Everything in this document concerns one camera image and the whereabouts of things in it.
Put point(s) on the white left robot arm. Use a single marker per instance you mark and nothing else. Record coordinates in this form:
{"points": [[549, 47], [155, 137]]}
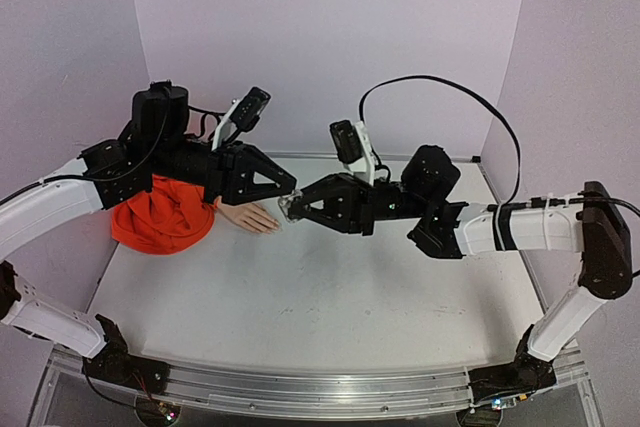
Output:
{"points": [[85, 185]]}

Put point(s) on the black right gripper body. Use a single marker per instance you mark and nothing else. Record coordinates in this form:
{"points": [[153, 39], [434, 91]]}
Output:
{"points": [[367, 207]]}

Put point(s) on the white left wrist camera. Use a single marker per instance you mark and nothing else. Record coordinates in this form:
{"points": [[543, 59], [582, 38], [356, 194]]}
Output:
{"points": [[242, 117]]}

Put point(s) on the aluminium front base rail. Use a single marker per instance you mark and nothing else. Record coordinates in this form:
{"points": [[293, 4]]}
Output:
{"points": [[74, 391]]}

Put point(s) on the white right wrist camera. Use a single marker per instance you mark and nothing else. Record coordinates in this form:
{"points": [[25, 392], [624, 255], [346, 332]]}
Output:
{"points": [[354, 149]]}

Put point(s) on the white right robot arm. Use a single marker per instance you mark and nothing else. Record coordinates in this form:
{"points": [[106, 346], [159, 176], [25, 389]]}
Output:
{"points": [[588, 223]]}

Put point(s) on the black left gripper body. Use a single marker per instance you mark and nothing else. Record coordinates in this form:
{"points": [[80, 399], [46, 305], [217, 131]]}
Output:
{"points": [[164, 152]]}

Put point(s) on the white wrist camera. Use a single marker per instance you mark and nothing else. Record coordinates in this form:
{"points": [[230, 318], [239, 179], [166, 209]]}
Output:
{"points": [[354, 149], [242, 117]]}

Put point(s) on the orange cloth sleeve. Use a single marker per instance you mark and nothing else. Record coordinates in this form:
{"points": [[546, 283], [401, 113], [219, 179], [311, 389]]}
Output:
{"points": [[168, 219]]}

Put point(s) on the aluminium back rail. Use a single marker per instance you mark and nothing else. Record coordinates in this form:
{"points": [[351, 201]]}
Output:
{"points": [[326, 155]]}

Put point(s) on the mannequin hand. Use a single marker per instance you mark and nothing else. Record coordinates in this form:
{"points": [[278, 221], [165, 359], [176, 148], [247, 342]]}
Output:
{"points": [[251, 217]]}

